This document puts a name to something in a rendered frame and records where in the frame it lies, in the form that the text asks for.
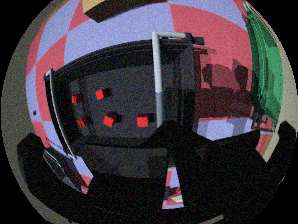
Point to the small red block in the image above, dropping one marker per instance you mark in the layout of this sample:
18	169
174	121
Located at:
110	119
142	119
76	98

